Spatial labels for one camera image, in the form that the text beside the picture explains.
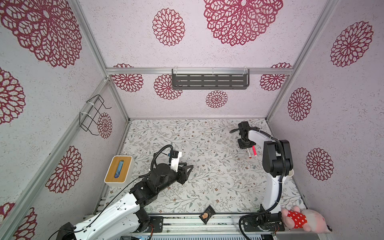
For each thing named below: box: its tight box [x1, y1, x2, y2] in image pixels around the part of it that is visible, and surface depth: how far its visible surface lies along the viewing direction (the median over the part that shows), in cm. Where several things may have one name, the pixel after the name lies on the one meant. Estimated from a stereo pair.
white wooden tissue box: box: [104, 155, 135, 185], surface depth 89 cm
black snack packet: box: [199, 205, 216, 225], surface depth 77 cm
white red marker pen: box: [247, 147, 252, 159], surface depth 101 cm
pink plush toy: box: [281, 206, 333, 234], surface depth 71 cm
